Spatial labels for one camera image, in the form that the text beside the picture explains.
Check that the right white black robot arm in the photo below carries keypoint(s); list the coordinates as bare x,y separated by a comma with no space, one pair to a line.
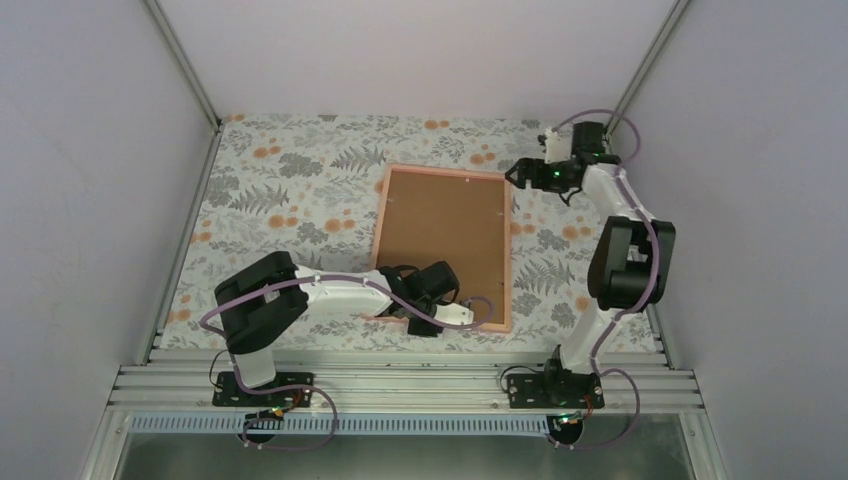
630,264

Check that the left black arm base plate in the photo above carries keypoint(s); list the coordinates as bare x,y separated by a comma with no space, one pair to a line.
227,393

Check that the pink wooden picture frame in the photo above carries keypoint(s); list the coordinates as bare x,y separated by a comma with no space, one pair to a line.
509,265

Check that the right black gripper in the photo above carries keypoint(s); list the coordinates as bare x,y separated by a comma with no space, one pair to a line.
525,164

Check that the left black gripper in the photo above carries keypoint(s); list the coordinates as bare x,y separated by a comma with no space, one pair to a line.
415,328

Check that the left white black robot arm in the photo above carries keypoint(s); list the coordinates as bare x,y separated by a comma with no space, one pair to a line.
259,303

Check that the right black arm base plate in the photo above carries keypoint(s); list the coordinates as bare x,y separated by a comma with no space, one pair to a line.
526,392

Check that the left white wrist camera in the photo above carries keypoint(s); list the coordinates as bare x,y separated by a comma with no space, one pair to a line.
453,316

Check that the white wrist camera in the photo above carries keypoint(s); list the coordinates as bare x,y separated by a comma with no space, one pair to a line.
557,144
453,316

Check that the brown frame backing board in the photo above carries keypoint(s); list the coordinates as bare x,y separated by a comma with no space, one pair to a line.
444,225

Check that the aluminium mounting rail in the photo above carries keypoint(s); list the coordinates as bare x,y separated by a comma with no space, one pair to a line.
391,382

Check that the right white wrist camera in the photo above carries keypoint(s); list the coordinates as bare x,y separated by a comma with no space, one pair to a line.
557,144

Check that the grey slotted cable duct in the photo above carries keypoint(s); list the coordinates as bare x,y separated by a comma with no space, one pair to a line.
348,424

